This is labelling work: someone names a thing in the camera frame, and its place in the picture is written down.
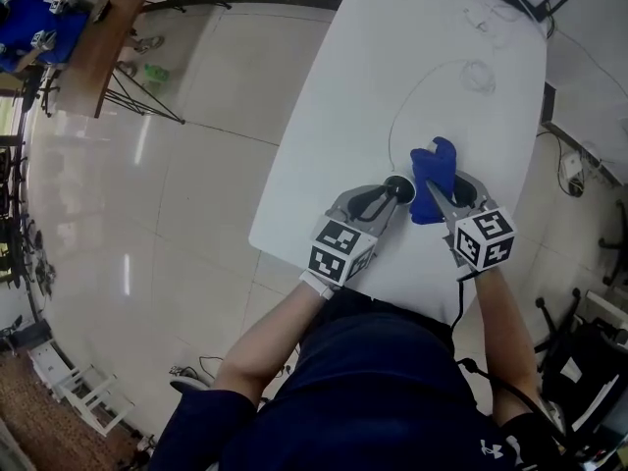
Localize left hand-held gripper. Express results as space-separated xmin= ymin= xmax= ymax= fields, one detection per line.
xmin=307 ymin=183 xmax=398 ymax=287

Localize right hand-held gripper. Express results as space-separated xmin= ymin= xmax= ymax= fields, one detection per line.
xmin=424 ymin=174 xmax=519 ymax=273

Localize blue cloth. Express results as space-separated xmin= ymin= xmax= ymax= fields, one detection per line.
xmin=409 ymin=136 xmax=460 ymax=226

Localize small round black-white device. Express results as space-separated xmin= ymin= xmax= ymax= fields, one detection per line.
xmin=382 ymin=174 xmax=418 ymax=206

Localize person's right forearm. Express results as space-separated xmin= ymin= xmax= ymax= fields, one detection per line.
xmin=473 ymin=267 xmax=541 ymax=419

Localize person's left forearm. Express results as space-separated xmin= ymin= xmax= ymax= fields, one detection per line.
xmin=213 ymin=282 xmax=335 ymax=406

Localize white wristband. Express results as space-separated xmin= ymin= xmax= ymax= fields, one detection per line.
xmin=298 ymin=270 xmax=340 ymax=301

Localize white floor junction box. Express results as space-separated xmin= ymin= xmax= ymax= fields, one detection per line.
xmin=561 ymin=150 xmax=584 ymax=179

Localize black office chair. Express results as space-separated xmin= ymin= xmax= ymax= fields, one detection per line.
xmin=534 ymin=287 xmax=628 ymax=436
xmin=598 ymin=198 xmax=628 ymax=288

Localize person's navy shirt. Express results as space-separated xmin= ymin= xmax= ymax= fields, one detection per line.
xmin=146 ymin=289 xmax=570 ymax=471

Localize wooden table with black legs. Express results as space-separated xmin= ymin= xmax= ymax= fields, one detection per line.
xmin=73 ymin=0 xmax=232 ymax=125

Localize white shelf rack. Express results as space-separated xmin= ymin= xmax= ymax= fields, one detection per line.
xmin=26 ymin=339 xmax=136 ymax=436

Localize black metal rack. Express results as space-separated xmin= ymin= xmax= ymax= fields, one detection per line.
xmin=0 ymin=134 xmax=58 ymax=303

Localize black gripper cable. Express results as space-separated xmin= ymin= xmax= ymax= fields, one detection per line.
xmin=450 ymin=273 xmax=575 ymax=455

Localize thin white cable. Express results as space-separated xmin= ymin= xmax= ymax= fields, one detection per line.
xmin=387 ymin=59 xmax=497 ymax=172

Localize tangled white cables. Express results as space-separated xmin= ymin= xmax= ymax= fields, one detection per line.
xmin=448 ymin=0 xmax=516 ymax=48

